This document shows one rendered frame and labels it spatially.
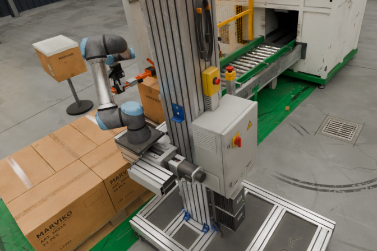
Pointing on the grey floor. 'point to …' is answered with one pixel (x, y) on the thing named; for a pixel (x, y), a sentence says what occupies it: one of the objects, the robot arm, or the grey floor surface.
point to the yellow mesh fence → (245, 9)
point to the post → (230, 83)
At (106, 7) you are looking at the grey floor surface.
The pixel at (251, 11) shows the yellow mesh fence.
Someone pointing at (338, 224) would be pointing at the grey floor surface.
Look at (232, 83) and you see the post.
